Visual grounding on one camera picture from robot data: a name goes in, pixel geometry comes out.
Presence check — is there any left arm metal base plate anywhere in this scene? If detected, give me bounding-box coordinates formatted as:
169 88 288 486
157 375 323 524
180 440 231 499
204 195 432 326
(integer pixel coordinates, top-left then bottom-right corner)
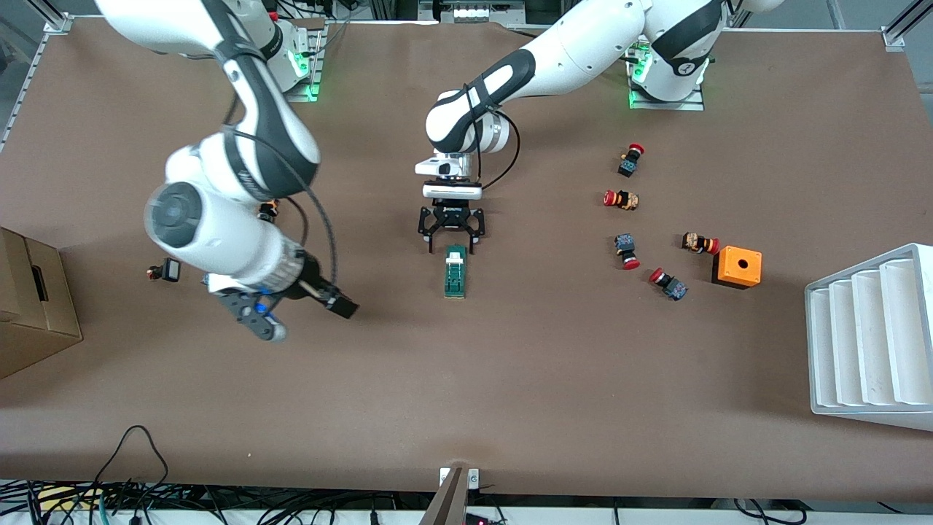
628 35 706 112

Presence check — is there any yellow tag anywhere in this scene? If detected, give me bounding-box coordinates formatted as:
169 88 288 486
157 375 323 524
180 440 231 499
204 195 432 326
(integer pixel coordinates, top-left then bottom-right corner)
35 486 104 513

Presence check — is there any red button blue block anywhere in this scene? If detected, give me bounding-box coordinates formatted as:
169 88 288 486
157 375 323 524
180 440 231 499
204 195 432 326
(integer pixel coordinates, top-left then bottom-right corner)
614 233 641 271
648 267 689 303
617 144 646 178

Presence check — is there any black looped cable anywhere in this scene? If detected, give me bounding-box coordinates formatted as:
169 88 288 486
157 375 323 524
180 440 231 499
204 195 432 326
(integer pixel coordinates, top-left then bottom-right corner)
93 424 171 488

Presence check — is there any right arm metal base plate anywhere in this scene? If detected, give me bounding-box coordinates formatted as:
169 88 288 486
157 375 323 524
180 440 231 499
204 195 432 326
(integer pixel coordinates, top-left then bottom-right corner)
281 20 326 104

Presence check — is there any green load switch module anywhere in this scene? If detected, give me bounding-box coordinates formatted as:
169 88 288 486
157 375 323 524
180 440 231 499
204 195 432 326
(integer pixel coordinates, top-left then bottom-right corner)
444 245 468 300

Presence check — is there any aluminium frame rail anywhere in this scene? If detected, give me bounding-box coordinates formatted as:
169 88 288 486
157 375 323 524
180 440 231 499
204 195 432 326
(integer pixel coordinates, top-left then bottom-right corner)
881 0 933 53
0 0 75 152

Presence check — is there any black cable bundle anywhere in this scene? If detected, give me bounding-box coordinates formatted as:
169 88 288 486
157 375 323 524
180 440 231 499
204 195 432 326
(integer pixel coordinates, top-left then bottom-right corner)
0 478 438 525

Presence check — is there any brown cardboard box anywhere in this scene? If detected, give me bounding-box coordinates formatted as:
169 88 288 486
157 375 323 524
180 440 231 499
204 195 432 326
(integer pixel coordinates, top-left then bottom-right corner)
0 227 84 380

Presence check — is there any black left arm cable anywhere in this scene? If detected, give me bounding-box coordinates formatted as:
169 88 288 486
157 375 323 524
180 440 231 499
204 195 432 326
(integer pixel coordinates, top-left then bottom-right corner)
465 82 521 193

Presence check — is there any white stepped tray rack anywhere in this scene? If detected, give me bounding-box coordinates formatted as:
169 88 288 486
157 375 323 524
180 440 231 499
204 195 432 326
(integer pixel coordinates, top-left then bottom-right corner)
804 243 933 433

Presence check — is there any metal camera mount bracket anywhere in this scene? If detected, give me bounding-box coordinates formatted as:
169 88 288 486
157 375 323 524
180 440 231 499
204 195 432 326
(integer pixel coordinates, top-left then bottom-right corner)
418 466 482 525

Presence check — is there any orange button enclosure box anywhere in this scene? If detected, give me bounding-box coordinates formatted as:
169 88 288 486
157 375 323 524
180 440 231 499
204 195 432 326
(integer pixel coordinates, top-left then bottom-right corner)
711 246 763 291

